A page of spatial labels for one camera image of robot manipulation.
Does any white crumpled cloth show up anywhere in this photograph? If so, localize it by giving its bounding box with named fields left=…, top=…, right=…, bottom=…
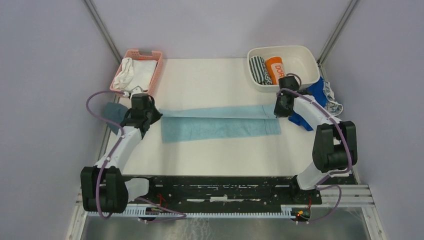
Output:
left=112, top=57, right=134, bottom=90

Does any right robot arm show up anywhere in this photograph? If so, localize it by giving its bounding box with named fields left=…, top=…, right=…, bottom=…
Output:
left=274, top=75, right=358, bottom=204

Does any white plastic tub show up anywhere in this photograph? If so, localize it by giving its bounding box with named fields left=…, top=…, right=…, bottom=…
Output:
left=247, top=45, right=321, bottom=93

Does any dark blue towel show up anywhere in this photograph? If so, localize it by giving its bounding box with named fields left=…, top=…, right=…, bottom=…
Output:
left=288, top=77, right=327, bottom=132

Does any orange rolled towel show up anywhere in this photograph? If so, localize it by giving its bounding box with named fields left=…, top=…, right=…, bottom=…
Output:
left=265, top=56, right=286, bottom=85

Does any grey-blue towel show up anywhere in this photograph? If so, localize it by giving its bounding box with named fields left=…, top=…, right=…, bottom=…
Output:
left=101, top=102, right=129, bottom=124

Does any striped rolled towel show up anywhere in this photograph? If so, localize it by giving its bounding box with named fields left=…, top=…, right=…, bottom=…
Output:
left=249, top=55, right=273, bottom=86

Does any white folded towel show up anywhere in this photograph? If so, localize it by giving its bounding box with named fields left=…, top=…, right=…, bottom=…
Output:
left=125, top=60, right=158, bottom=92

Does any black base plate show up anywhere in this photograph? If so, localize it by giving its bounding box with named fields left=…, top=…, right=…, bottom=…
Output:
left=133, top=175, right=323, bottom=214

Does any patterned white blue cloth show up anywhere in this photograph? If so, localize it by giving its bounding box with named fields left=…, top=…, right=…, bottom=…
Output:
left=322, top=80, right=344, bottom=116

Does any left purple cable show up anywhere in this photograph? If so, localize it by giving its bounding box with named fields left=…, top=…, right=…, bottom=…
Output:
left=85, top=90, right=132, bottom=220

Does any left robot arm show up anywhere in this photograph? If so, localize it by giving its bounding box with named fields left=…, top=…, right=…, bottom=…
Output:
left=80, top=92, right=162, bottom=219

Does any pink plastic basket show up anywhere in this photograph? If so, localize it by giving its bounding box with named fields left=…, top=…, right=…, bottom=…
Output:
left=109, top=49, right=164, bottom=96

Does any light blue towel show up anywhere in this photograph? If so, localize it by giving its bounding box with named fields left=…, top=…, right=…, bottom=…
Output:
left=159, top=104, right=282, bottom=143

